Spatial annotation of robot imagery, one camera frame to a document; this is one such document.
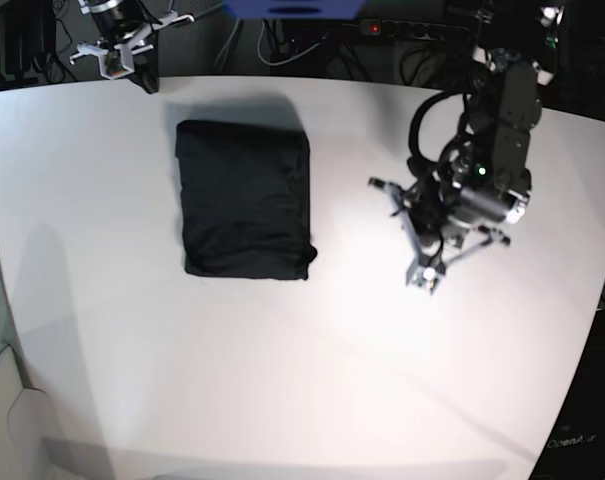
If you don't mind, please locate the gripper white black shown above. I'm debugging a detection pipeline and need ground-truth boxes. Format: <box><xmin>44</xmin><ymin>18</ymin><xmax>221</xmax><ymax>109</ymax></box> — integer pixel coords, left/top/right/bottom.
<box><xmin>368</xmin><ymin>177</ymin><xmax>511</xmax><ymax>274</ymax></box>
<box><xmin>69</xmin><ymin>12</ymin><xmax>195</xmax><ymax>94</ymax></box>

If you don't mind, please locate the dark navy long-sleeve shirt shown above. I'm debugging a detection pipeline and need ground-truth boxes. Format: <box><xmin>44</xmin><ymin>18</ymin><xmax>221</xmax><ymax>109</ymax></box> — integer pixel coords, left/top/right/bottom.
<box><xmin>175</xmin><ymin>120</ymin><xmax>317</xmax><ymax>281</ymax></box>

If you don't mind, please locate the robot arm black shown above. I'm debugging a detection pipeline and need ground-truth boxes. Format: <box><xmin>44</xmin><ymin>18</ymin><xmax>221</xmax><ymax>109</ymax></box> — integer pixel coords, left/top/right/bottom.
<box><xmin>175</xmin><ymin>1</ymin><xmax>564</xmax><ymax>290</ymax></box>
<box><xmin>69</xmin><ymin>0</ymin><xmax>195</xmax><ymax>80</ymax></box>

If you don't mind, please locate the blue box at top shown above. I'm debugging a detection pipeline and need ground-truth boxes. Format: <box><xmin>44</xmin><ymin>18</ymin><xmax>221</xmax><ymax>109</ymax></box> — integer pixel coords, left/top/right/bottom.
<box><xmin>224</xmin><ymin>0</ymin><xmax>364</xmax><ymax>20</ymax></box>

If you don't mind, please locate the black power adapter on floor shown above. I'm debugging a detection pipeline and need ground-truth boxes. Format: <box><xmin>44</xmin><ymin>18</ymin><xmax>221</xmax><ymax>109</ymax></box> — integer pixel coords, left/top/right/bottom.
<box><xmin>4</xmin><ymin>7</ymin><xmax>39</xmax><ymax>80</ymax></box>

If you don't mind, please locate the black OpenArm base box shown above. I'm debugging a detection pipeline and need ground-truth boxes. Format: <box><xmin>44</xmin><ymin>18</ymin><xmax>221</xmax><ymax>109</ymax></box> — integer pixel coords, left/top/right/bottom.
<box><xmin>530</xmin><ymin>310</ymin><xmax>605</xmax><ymax>479</ymax></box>

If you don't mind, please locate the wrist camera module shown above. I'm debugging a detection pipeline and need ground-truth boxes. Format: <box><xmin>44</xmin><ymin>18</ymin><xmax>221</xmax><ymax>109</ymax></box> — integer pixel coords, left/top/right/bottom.
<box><xmin>98</xmin><ymin>50</ymin><xmax>135</xmax><ymax>80</ymax></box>
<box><xmin>406</xmin><ymin>265</ymin><xmax>446</xmax><ymax>295</ymax></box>

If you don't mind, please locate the white cable on floor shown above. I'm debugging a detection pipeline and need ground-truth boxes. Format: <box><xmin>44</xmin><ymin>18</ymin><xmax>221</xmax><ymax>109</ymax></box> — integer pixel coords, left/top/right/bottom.
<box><xmin>214</xmin><ymin>19</ymin><xmax>328</xmax><ymax>69</ymax></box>

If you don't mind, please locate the black power strip red switch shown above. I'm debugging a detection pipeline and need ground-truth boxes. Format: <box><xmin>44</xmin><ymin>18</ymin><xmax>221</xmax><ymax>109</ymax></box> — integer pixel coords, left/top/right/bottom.
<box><xmin>359</xmin><ymin>19</ymin><xmax>471</xmax><ymax>42</ymax></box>

